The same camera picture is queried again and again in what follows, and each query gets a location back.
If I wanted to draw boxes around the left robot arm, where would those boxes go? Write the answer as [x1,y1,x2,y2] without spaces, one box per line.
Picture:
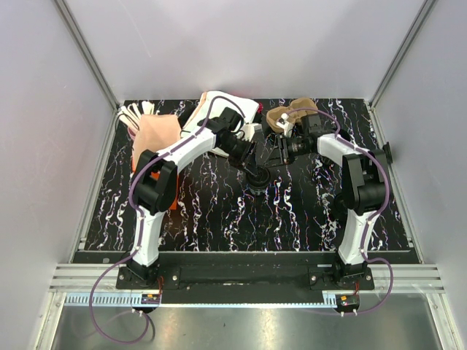
[126,107,271,289]

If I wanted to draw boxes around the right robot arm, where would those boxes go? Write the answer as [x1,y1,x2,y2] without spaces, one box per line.
[266,112,391,289]

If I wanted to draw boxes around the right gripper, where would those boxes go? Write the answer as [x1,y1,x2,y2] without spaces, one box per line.
[262,136,310,171]

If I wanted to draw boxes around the stack of white napkins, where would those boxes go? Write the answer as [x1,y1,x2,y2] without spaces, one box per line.
[181,90,260,136]

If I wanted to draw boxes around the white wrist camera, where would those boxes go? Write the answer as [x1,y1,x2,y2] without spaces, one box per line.
[242,123,262,141]
[275,113,295,137]

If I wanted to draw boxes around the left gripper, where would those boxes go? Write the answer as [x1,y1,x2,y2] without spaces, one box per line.
[218,137,258,177]

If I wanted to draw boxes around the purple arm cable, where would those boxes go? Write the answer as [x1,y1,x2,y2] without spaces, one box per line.
[87,96,245,344]
[282,108,395,315]

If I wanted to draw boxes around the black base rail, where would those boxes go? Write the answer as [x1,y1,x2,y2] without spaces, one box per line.
[116,252,375,306]

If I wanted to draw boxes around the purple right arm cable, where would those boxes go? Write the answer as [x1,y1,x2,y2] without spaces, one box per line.
[282,108,395,315]

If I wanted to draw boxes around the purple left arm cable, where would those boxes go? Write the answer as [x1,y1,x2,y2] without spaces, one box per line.
[87,96,245,344]

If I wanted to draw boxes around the orange paper bag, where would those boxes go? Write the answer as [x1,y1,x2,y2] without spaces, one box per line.
[129,114,181,211]

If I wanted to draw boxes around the black cup lid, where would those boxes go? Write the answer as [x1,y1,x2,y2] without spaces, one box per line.
[246,166,271,187]

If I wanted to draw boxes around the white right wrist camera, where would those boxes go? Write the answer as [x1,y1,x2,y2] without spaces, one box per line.
[275,113,295,137]

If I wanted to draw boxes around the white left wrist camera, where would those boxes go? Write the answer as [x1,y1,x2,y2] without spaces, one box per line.
[242,123,262,141]

